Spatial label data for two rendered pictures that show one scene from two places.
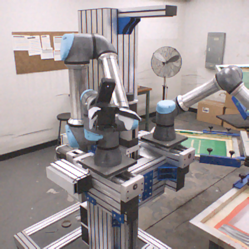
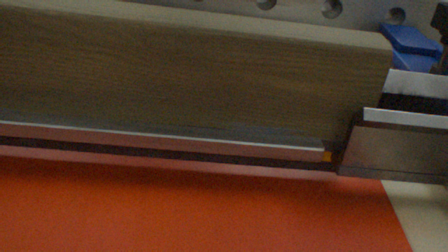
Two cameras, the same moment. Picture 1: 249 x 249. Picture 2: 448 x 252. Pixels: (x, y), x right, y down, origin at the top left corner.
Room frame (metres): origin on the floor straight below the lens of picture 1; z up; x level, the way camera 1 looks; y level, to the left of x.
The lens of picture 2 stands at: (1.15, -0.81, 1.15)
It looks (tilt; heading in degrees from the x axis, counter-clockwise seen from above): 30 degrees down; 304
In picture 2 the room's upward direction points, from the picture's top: 10 degrees clockwise
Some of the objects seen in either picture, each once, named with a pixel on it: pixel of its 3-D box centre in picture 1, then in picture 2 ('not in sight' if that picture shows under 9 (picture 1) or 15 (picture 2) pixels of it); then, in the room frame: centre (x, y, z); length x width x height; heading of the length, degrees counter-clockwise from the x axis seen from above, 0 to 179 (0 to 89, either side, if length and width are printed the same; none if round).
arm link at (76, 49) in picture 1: (79, 93); not in sight; (1.28, 0.21, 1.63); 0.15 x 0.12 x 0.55; 110
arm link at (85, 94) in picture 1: (92, 101); not in sight; (1.03, 0.12, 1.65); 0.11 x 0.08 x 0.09; 20
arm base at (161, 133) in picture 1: (164, 129); not in sight; (1.68, -0.26, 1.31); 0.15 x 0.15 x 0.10
